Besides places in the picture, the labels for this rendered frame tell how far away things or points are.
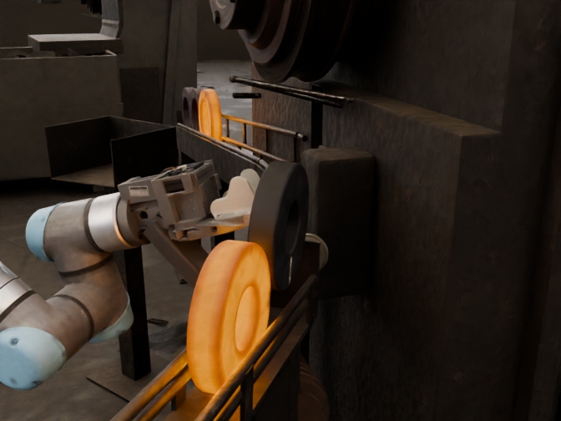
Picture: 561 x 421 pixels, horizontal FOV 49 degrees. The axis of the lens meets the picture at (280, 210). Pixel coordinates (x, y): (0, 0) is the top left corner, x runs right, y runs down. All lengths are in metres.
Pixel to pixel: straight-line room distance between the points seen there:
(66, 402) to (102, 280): 1.00
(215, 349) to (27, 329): 0.27
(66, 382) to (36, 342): 1.15
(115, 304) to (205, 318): 0.32
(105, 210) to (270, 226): 0.24
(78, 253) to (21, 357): 0.16
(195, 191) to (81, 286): 0.21
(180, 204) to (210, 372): 0.25
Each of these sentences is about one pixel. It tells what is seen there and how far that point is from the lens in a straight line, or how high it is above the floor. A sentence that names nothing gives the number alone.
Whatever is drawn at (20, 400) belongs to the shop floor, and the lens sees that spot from 1.89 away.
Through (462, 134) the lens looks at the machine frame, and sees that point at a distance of 0.79.
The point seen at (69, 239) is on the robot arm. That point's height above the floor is 0.73.
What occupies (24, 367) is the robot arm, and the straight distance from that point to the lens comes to 0.77.
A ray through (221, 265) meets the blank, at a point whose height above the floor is 0.79.
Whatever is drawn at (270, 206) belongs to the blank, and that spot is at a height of 0.81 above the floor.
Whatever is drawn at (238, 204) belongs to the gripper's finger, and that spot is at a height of 0.80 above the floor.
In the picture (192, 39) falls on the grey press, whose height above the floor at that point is 0.78.
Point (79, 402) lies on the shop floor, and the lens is 1.83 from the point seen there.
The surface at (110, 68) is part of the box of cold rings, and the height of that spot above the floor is 0.68.
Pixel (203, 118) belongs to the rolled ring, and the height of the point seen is 0.68.
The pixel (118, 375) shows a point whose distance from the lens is 1.89.
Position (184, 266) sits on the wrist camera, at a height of 0.71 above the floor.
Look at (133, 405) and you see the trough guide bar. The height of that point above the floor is 0.71.
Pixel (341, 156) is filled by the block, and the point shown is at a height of 0.80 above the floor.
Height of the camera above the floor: 1.03
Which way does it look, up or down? 19 degrees down
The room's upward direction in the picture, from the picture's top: straight up
